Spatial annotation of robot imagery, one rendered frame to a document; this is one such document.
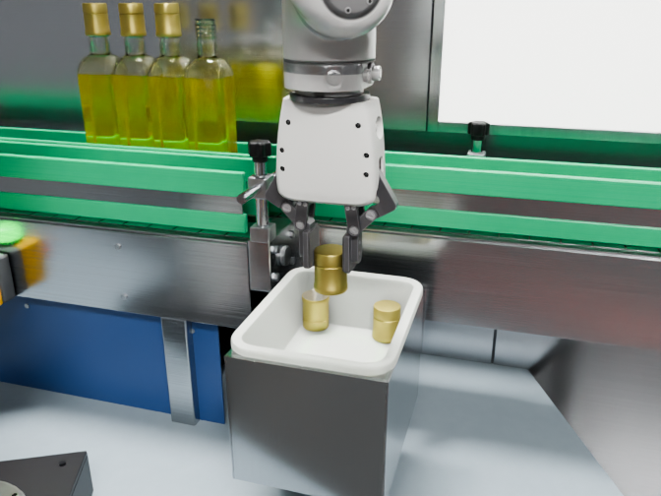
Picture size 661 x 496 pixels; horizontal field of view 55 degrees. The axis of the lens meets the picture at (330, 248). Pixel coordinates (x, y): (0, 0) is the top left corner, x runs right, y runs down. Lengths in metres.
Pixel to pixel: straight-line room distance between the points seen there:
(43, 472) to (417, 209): 0.56
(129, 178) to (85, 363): 0.32
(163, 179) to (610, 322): 0.60
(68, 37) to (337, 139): 0.76
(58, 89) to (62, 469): 0.70
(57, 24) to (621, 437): 1.20
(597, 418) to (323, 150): 0.77
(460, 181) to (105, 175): 0.47
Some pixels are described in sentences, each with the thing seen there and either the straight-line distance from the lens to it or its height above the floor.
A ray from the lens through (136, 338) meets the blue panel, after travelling 0.99.
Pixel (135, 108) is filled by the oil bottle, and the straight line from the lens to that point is 0.99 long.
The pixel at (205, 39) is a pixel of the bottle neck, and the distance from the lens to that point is 0.94.
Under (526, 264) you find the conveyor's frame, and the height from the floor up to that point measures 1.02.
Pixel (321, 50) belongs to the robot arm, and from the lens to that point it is 0.57.
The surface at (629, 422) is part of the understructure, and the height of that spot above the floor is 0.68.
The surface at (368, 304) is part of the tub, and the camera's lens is 0.82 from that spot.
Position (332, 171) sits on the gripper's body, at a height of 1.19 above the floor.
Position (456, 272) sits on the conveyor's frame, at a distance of 0.86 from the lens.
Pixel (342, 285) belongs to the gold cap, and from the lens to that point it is 0.65.
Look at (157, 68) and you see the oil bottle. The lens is 0.96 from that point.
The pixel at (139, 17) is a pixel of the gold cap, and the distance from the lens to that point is 0.99.
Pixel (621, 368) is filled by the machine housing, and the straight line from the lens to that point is 1.16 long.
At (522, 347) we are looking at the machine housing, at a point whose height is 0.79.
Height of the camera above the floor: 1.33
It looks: 21 degrees down
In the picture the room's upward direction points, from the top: straight up
